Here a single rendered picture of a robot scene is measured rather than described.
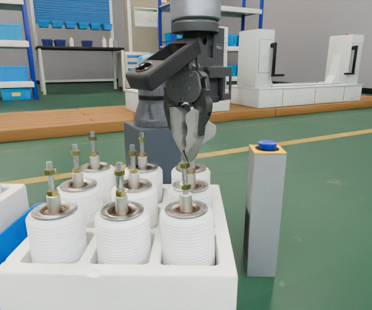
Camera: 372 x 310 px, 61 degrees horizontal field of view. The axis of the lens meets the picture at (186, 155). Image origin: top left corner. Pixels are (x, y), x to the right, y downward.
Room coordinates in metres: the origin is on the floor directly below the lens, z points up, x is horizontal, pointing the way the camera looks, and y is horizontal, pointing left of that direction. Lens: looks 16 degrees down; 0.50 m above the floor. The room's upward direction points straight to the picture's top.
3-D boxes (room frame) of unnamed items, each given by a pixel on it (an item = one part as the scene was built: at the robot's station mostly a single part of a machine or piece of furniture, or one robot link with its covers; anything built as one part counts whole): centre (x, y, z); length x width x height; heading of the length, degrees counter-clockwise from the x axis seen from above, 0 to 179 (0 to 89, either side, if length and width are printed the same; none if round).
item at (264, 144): (0.69, -0.18, 0.32); 0.04 x 0.04 x 0.02
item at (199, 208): (0.51, 0.00, 0.25); 0.08 x 0.08 x 0.01
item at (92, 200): (0.62, 0.23, 0.16); 0.10 x 0.10 x 0.18
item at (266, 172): (0.69, -0.18, 0.16); 0.07 x 0.07 x 0.31; 89
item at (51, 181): (0.51, 0.23, 0.30); 0.01 x 0.01 x 0.08
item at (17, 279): (0.62, 0.11, 0.09); 0.39 x 0.39 x 0.18; 89
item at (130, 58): (6.24, 0.99, 0.35); 0.57 x 0.47 x 0.69; 27
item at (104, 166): (0.74, 0.22, 0.25); 0.08 x 0.08 x 0.01
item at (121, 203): (0.50, 0.11, 0.26); 0.02 x 0.02 x 0.03
